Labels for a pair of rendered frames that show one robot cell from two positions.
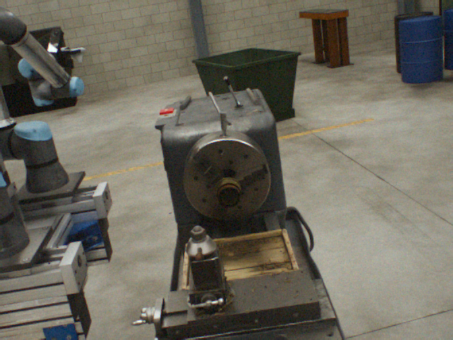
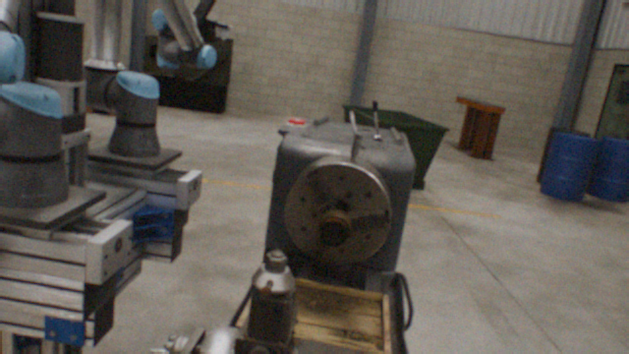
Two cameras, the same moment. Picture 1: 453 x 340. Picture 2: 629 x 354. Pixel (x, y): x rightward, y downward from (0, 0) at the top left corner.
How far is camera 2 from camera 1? 0.43 m
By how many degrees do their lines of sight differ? 6
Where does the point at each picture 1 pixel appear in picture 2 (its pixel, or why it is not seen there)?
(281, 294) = not seen: outside the picture
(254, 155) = (379, 196)
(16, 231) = (52, 180)
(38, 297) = (47, 272)
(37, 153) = (132, 109)
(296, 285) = not seen: outside the picture
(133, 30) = (297, 64)
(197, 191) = (299, 215)
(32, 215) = (103, 179)
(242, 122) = (376, 155)
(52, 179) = (139, 145)
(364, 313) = not seen: outside the picture
